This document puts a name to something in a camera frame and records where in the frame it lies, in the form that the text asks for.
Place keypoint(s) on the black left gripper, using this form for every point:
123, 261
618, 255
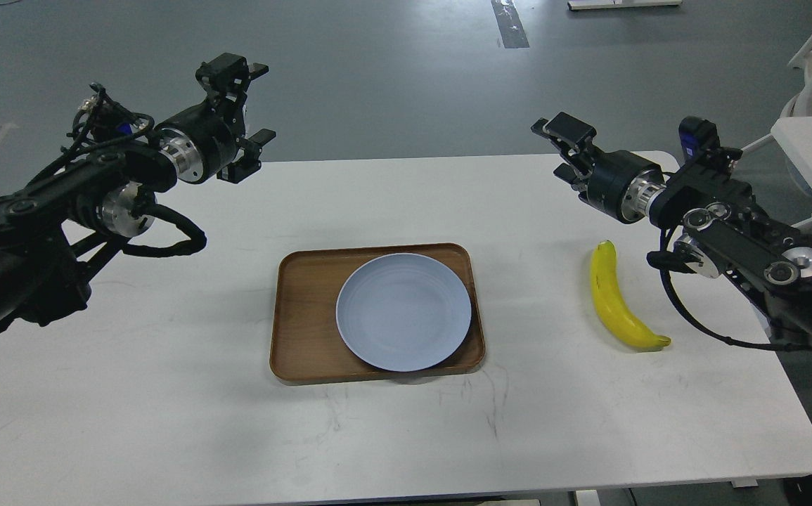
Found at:
204, 139

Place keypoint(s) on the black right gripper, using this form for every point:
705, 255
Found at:
620, 184

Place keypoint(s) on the yellow banana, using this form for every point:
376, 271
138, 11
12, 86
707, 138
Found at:
610, 306

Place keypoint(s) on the light blue plate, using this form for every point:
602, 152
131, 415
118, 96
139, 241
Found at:
403, 312

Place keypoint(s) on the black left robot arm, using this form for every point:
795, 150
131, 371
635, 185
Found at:
97, 199

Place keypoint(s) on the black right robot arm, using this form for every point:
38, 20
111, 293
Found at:
711, 223

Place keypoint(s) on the white table base far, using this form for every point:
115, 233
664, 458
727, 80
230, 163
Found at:
576, 6

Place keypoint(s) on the brown wooden tray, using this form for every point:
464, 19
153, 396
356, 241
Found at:
306, 347

